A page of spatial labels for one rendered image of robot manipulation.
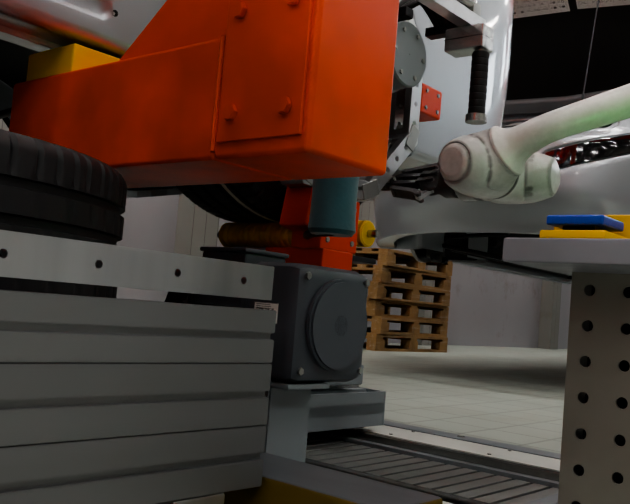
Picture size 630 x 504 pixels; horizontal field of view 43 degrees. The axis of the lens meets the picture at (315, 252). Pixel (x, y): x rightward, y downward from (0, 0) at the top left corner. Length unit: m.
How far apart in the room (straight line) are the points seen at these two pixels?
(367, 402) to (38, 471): 1.08
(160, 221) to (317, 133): 5.77
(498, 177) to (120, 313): 0.85
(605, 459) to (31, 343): 0.71
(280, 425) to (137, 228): 5.38
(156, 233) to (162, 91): 5.54
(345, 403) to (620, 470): 0.77
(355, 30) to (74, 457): 0.58
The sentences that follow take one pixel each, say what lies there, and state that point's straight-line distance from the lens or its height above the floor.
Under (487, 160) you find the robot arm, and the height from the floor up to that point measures 0.63.
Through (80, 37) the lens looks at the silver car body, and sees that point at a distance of 1.39.
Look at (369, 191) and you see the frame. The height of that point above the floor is 0.60.
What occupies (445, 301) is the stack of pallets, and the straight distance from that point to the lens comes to 8.09.
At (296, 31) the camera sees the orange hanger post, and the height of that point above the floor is 0.66.
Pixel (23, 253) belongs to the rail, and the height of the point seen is 0.37.
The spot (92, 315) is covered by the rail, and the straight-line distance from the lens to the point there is 0.83.
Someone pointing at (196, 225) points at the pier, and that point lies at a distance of 6.68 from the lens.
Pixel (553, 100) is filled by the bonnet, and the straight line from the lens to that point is 5.30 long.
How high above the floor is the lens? 0.35
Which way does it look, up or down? 4 degrees up
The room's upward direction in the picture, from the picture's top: 5 degrees clockwise
